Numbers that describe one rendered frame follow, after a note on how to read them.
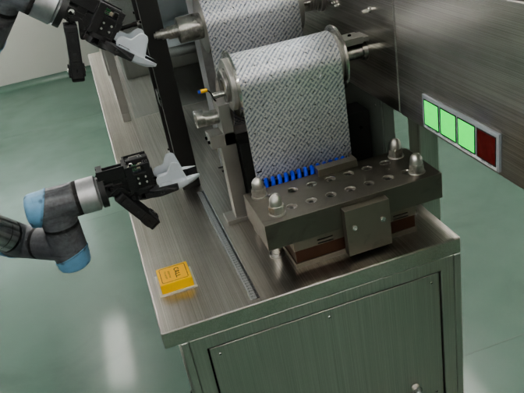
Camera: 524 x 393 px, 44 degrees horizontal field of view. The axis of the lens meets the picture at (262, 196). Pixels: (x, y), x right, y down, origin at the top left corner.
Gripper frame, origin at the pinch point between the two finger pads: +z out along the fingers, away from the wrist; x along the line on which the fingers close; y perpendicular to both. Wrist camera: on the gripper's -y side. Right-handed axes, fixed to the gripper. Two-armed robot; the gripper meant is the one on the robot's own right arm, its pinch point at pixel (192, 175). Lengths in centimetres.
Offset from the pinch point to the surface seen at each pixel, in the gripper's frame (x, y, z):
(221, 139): 7.0, 3.6, 9.0
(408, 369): -26, -51, 36
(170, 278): -11.7, -16.6, -11.0
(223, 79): 3.2, 18.2, 11.6
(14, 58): 556, -79, -88
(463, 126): -35, 11, 45
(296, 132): -0.3, 3.4, 25.0
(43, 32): 556, -61, -54
